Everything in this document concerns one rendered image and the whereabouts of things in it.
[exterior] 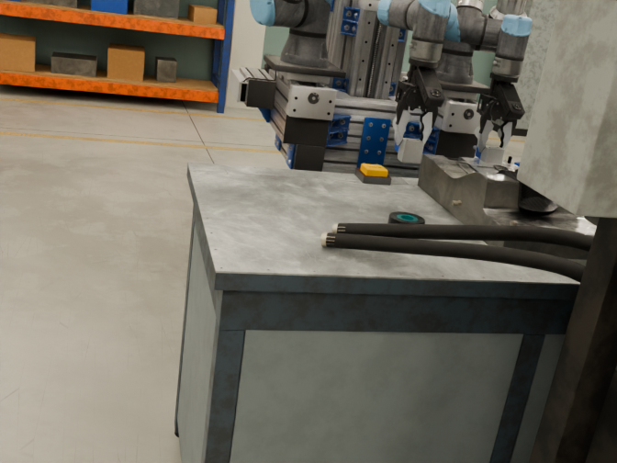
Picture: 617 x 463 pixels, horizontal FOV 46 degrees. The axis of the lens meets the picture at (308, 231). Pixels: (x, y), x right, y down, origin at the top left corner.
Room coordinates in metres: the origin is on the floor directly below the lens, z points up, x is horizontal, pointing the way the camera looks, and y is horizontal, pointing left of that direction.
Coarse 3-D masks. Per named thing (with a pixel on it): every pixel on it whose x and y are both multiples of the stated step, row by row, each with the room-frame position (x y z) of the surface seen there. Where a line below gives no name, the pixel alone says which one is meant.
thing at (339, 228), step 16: (336, 224) 1.44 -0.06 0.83; (352, 224) 1.43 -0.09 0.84; (368, 224) 1.42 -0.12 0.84; (384, 224) 1.41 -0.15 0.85; (400, 224) 1.40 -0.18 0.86; (416, 224) 1.39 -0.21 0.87; (432, 224) 1.38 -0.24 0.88; (448, 224) 1.37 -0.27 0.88; (480, 240) 1.34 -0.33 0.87; (496, 240) 1.33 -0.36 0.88; (512, 240) 1.32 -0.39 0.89
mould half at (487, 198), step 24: (432, 168) 1.87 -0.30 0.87; (456, 168) 1.85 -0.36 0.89; (480, 168) 1.88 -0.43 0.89; (432, 192) 1.84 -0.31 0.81; (456, 192) 1.72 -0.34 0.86; (480, 192) 1.61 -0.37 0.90; (504, 192) 1.60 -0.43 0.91; (456, 216) 1.69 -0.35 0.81; (480, 216) 1.58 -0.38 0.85; (504, 216) 1.57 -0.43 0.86; (528, 216) 1.59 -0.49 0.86; (552, 216) 1.62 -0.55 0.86; (576, 216) 1.64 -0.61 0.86
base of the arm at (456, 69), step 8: (448, 56) 2.40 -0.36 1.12; (456, 56) 2.39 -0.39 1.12; (464, 56) 2.40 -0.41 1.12; (472, 56) 2.43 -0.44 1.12; (440, 64) 2.40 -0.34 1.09; (448, 64) 2.39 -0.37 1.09; (456, 64) 2.39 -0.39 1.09; (464, 64) 2.39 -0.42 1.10; (472, 64) 2.43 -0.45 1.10; (440, 72) 2.39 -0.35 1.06; (448, 72) 2.38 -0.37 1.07; (456, 72) 2.38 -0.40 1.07; (464, 72) 2.39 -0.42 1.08; (472, 72) 2.43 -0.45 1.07; (440, 80) 2.39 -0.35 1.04; (448, 80) 2.38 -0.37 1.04; (456, 80) 2.38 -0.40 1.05; (464, 80) 2.38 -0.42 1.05; (472, 80) 2.42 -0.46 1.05
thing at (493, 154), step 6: (486, 150) 1.96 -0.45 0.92; (492, 150) 1.96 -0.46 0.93; (498, 150) 1.96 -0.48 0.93; (504, 150) 1.96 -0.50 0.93; (480, 156) 1.98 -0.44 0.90; (486, 156) 1.96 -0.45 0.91; (492, 156) 1.96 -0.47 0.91; (498, 156) 1.96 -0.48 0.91; (486, 162) 1.95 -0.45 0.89; (492, 162) 1.96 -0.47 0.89; (498, 162) 1.96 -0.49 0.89
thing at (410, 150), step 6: (408, 138) 1.79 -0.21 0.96; (396, 144) 1.82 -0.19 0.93; (402, 144) 1.77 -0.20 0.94; (408, 144) 1.76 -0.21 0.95; (414, 144) 1.76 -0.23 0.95; (420, 144) 1.76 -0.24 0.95; (396, 150) 1.81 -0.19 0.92; (402, 150) 1.76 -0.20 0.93; (408, 150) 1.76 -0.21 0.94; (414, 150) 1.76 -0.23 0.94; (420, 150) 1.77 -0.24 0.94; (402, 156) 1.76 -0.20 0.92; (408, 156) 1.76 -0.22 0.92; (414, 156) 1.76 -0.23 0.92; (420, 156) 1.77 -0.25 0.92; (402, 162) 1.75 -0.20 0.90; (408, 162) 1.76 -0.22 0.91; (414, 162) 1.76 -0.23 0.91; (420, 162) 1.77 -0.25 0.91
